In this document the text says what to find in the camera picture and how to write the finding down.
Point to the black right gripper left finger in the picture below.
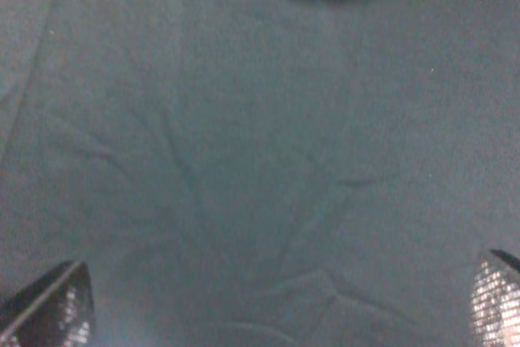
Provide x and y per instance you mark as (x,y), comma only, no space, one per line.
(56,309)

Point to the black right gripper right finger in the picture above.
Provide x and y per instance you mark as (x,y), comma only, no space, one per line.
(494,300)

